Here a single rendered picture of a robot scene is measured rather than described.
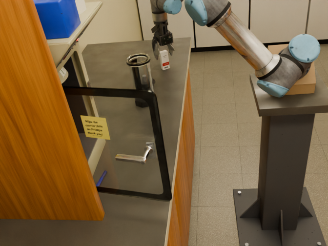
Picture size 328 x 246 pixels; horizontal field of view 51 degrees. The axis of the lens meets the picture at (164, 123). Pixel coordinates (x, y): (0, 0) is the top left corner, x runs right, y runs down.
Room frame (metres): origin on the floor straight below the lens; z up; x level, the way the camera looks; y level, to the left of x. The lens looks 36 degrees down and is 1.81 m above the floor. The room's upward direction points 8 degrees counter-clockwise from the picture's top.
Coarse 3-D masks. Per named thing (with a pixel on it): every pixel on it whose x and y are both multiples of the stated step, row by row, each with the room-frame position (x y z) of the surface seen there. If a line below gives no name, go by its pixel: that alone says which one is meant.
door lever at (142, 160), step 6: (144, 150) 0.74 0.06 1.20; (150, 150) 0.73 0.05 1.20; (120, 156) 0.72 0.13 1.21; (126, 156) 0.72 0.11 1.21; (132, 156) 0.71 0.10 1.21; (138, 156) 0.71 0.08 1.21; (144, 156) 0.71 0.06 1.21; (132, 162) 0.70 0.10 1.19; (138, 162) 0.70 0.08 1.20; (144, 162) 0.69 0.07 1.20
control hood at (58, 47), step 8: (88, 8) 1.06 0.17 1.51; (96, 8) 1.06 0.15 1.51; (80, 16) 1.00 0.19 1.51; (88, 16) 0.99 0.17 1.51; (80, 24) 0.93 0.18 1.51; (88, 24) 1.09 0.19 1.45; (80, 32) 0.90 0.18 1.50; (48, 40) 0.85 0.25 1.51; (56, 40) 0.84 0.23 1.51; (64, 40) 0.83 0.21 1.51; (72, 40) 0.83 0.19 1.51; (56, 48) 0.82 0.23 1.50; (64, 48) 0.81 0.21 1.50; (56, 56) 0.82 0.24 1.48; (56, 64) 0.82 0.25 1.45
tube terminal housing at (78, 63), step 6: (78, 42) 1.14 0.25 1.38; (78, 48) 1.13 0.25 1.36; (72, 54) 1.13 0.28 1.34; (78, 54) 1.12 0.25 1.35; (66, 60) 1.02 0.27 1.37; (72, 60) 1.12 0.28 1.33; (78, 60) 1.15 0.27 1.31; (60, 66) 0.97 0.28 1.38; (78, 66) 1.15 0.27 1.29; (84, 66) 1.14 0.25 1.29; (78, 72) 1.14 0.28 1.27; (84, 72) 1.13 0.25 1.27; (78, 78) 1.13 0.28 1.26; (84, 78) 1.12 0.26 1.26; (84, 84) 1.15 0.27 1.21
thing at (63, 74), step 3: (63, 69) 1.03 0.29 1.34; (60, 72) 1.01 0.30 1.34; (63, 72) 1.02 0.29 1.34; (66, 72) 1.04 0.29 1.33; (60, 75) 1.00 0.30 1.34; (63, 75) 1.01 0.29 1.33; (66, 75) 1.02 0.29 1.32; (60, 78) 0.99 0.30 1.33; (63, 78) 1.00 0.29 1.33; (66, 78) 1.01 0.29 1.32; (63, 81) 0.99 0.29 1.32
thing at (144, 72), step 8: (136, 56) 1.45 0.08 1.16; (144, 56) 1.44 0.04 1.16; (136, 64) 1.36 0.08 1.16; (144, 64) 1.36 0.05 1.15; (136, 72) 1.37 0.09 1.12; (144, 72) 1.37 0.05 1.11; (136, 80) 1.37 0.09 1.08; (144, 80) 1.37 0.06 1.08; (136, 88) 1.38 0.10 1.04; (144, 88) 1.37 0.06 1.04; (152, 88) 1.39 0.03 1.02
